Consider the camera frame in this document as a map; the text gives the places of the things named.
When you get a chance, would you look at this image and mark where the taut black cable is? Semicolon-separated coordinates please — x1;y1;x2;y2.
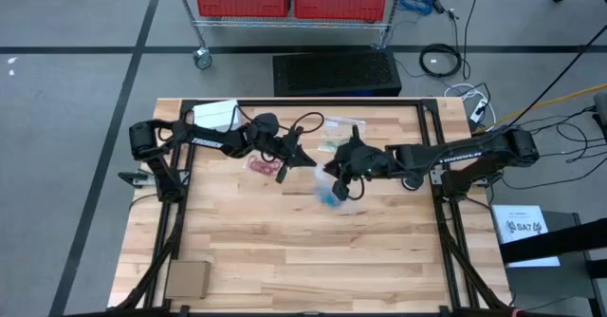
497;36;607;133

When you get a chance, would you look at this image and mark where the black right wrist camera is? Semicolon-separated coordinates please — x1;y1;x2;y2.
331;178;353;203

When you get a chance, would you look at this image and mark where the black cable coil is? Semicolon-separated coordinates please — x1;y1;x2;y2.
418;42;465;80

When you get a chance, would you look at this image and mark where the white cardboard box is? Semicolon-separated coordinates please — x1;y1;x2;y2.
193;99;242;133

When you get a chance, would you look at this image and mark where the white power strip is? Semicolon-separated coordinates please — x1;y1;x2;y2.
469;96;489;123

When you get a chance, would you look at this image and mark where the black perforated computer case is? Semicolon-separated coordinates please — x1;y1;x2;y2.
271;49;404;98

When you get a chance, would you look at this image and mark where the chrome wire shelf rack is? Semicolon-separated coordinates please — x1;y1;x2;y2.
169;0;405;70

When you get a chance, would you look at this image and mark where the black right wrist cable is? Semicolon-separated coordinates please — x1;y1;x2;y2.
347;175;367;201

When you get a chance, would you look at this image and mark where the white printed paper sheet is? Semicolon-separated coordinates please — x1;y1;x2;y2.
491;204;561;269

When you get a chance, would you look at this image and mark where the grey cart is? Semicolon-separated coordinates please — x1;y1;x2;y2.
502;210;607;317

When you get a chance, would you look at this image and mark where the thin black hanging cable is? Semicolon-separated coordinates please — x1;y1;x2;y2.
462;0;488;81

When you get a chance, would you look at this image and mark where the white cable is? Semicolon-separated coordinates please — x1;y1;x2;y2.
444;83;498;124

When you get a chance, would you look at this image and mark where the round tape spool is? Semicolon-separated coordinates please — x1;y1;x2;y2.
401;175;426;193

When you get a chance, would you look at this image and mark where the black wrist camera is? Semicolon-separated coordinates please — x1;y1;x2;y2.
253;112;281;136
331;178;353;203

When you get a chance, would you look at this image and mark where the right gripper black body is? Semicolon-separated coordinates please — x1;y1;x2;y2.
334;123;395;185

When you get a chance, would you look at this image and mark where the black beam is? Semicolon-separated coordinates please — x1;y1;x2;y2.
499;215;607;265

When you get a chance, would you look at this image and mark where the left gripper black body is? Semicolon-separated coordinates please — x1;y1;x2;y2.
255;125;305;185

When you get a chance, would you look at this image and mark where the grey metal bracket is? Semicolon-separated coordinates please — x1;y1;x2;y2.
118;170;156;187

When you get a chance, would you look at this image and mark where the yellow floor cable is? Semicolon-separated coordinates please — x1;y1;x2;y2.
477;84;607;133

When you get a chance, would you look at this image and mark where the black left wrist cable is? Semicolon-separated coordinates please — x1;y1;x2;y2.
234;103;326;164

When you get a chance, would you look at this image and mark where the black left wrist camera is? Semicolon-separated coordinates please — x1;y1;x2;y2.
253;112;281;136

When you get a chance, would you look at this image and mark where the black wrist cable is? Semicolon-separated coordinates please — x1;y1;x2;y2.
234;103;326;164
347;175;367;201

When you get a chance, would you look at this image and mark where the black aluminium table frame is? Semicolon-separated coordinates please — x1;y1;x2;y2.
111;97;521;317

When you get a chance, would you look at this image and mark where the grey device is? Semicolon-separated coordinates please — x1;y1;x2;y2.
592;92;607;119

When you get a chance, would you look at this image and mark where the brown cardboard pad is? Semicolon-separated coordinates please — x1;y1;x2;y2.
164;259;212;301

